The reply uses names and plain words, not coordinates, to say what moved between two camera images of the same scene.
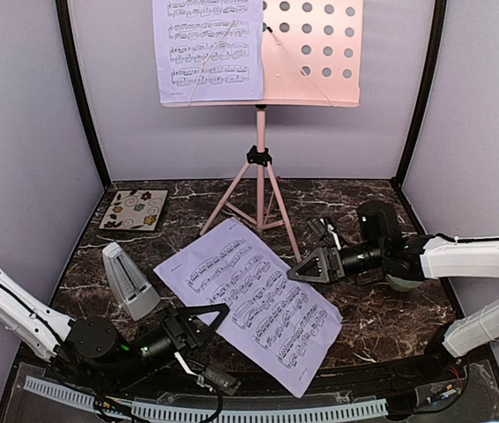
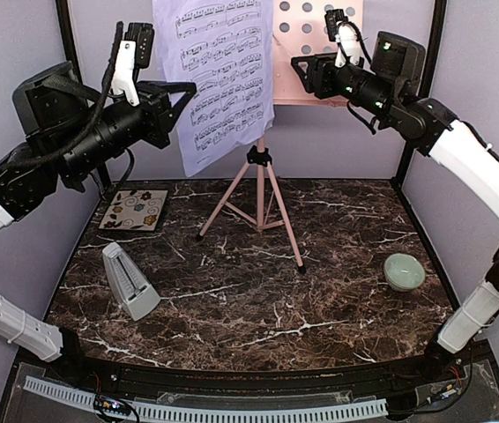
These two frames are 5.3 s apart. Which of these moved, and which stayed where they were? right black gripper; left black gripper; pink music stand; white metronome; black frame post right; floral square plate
Moved: left black gripper; right black gripper
Stayed: pink music stand; floral square plate; white metronome; black frame post right
